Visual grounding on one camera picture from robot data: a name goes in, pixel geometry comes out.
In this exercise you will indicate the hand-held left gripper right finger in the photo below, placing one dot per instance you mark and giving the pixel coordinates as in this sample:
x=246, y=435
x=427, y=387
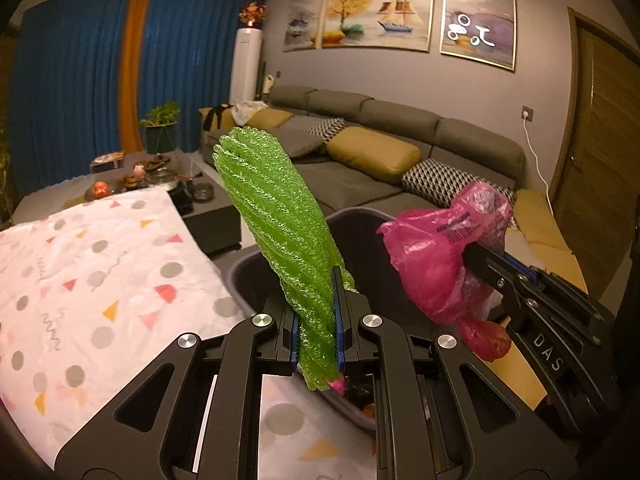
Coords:
x=340, y=330

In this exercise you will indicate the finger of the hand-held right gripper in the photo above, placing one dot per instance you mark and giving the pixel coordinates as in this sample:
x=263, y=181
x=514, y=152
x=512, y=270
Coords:
x=545, y=350
x=580, y=310

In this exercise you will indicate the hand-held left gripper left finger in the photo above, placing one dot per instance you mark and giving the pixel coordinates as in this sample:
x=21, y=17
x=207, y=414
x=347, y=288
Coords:
x=294, y=345

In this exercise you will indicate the dark grey trash bin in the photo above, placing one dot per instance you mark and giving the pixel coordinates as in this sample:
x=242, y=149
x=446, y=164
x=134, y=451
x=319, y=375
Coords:
x=365, y=240

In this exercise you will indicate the pink plastic bag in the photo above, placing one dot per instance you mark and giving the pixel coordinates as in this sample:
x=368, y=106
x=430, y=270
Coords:
x=430, y=260

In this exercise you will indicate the green foam net sleeve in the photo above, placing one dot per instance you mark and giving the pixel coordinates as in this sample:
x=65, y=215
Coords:
x=280, y=220

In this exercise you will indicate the yellow sofa seat cover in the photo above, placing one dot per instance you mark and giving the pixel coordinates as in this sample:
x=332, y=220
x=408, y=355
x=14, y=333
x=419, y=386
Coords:
x=540, y=240

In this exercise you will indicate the dark coffee table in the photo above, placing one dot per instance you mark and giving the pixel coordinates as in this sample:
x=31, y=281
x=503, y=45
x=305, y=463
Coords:
x=215, y=220

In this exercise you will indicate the wooden door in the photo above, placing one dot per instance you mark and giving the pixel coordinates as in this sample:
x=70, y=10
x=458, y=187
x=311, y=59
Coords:
x=600, y=160

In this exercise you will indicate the large yellow pillow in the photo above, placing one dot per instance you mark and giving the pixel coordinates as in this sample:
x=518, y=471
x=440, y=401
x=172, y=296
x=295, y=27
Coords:
x=375, y=155

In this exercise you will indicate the large checkered pillow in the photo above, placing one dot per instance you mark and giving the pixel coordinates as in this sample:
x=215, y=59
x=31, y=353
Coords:
x=445, y=180

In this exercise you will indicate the grey pillow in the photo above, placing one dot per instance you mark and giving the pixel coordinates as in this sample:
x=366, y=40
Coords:
x=297, y=144

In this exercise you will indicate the small checkered pillow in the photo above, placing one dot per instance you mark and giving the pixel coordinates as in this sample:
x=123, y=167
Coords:
x=324, y=129

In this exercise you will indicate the grey sofa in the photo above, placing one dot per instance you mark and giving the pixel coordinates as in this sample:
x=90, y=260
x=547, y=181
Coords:
x=390, y=120

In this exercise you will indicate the glass jar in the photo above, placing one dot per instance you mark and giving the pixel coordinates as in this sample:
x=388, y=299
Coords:
x=162, y=172

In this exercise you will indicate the small yellow pillow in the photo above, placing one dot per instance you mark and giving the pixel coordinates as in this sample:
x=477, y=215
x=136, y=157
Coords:
x=270, y=119

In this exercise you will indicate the white cloth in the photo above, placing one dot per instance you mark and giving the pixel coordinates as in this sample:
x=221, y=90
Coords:
x=250, y=111

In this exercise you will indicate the orange figurine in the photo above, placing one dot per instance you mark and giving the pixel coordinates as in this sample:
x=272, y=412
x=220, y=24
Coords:
x=100, y=190

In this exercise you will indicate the small white object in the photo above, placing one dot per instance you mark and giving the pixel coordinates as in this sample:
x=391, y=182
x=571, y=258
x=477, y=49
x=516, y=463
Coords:
x=269, y=84

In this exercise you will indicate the green potted plant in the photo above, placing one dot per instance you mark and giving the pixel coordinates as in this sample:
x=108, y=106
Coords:
x=161, y=120

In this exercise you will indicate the white standing air conditioner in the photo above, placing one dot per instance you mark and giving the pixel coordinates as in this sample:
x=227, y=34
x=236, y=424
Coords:
x=246, y=67

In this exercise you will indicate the blue curtain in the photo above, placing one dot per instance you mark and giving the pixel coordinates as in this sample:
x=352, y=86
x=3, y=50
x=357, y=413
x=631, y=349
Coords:
x=200, y=60
x=70, y=90

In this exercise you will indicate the purple abstract painting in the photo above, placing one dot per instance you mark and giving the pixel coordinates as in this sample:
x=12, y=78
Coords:
x=477, y=22

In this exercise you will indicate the small landscape painting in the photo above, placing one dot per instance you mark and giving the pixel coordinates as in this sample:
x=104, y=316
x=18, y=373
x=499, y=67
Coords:
x=303, y=22

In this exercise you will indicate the tree and sailboat painting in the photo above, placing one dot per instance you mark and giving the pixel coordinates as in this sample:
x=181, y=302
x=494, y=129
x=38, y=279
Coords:
x=377, y=15

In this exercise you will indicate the orange curtain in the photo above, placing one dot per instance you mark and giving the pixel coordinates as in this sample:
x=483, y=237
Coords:
x=134, y=70

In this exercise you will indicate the orange artificial flowers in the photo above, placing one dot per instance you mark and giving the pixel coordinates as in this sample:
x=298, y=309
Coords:
x=252, y=14

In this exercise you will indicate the wall socket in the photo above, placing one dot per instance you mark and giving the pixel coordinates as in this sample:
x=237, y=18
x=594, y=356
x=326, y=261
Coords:
x=527, y=113

